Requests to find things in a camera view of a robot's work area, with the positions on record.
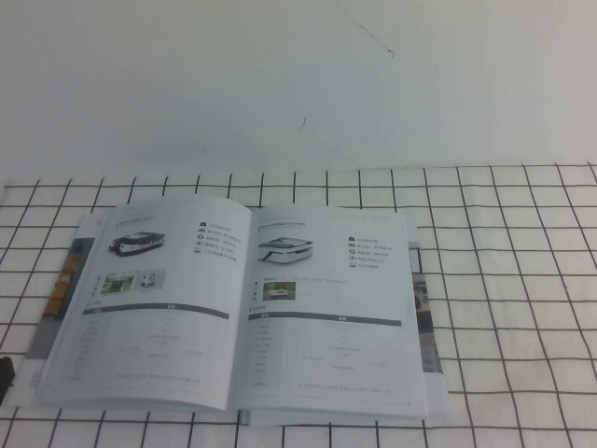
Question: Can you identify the robot product catalogue book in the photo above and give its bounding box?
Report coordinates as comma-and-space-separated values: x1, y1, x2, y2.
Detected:
2, 193, 452, 428

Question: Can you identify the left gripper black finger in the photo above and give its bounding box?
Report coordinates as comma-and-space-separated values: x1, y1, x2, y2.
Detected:
0, 356, 16, 408

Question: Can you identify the white black-grid tablecloth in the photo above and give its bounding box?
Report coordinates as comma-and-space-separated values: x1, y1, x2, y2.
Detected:
0, 162, 597, 448

